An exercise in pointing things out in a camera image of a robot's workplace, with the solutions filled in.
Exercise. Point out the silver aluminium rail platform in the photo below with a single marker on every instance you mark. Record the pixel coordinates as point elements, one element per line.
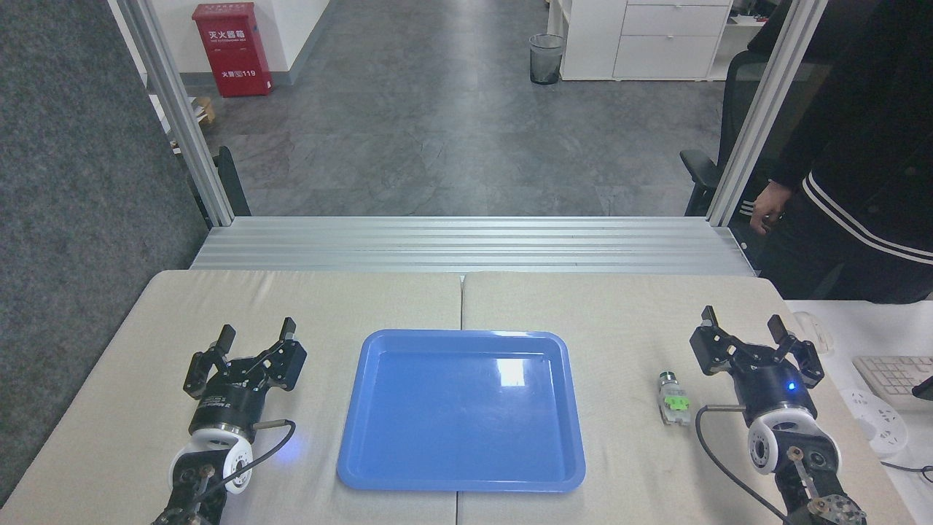
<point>466,244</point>

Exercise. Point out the black office chair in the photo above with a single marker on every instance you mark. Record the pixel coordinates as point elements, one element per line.
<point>736,109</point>

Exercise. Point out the person's hand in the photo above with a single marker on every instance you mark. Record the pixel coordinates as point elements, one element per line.
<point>769,208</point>

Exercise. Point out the blue plastic tray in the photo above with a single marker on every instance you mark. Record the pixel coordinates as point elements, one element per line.
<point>452,430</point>

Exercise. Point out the white keyboard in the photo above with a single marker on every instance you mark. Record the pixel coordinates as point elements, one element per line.
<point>893,379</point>

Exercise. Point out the white power strip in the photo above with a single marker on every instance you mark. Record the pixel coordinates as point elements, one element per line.
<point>878,423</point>

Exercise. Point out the silver aluminium post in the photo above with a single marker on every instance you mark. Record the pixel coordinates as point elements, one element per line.
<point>178,109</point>
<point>765,109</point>

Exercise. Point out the person in black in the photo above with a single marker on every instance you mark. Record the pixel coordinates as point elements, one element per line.
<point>867,146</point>

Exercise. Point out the white computer mouse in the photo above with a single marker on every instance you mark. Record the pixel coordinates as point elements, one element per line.
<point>813,332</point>

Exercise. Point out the switch part with green clip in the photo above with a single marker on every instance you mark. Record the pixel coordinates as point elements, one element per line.
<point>674,401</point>

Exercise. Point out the grey mesh waste bin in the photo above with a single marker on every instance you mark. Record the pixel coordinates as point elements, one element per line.
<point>546,62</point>

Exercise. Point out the black device at keyboard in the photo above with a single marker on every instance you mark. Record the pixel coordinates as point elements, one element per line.
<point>924,388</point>

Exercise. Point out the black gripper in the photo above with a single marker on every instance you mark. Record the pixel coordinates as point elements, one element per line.
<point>773,386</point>
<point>229,405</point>

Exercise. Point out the red fire extinguisher box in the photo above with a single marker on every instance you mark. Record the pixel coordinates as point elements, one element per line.
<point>233,51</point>

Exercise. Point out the grey felt partition panel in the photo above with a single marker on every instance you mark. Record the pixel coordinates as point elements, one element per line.
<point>80,219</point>

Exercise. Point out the white side desk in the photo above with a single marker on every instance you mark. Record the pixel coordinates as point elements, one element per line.
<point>911,503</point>

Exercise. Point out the white drawer cabinet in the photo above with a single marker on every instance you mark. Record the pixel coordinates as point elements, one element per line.
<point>656,44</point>

